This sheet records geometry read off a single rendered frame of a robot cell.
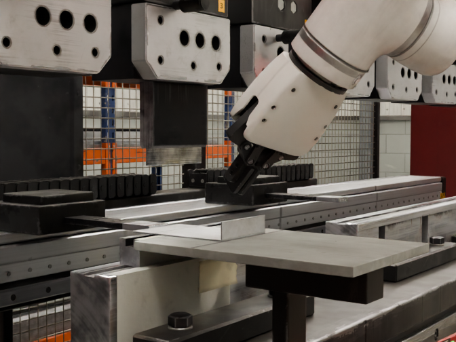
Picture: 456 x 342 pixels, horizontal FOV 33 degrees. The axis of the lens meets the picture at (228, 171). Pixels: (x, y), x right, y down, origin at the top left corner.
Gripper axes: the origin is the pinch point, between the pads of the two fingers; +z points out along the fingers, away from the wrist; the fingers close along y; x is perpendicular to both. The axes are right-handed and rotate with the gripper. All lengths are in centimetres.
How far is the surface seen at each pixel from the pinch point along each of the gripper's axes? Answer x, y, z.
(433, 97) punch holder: -32, -60, -8
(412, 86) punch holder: -30, -50, -9
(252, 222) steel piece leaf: 5.5, -0.6, 2.5
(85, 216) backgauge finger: -13.2, 5.9, 20.9
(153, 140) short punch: -4.0, 10.4, 1.3
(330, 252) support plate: 17.2, 0.4, -4.4
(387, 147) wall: -477, -626, 199
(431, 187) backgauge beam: -64, -126, 25
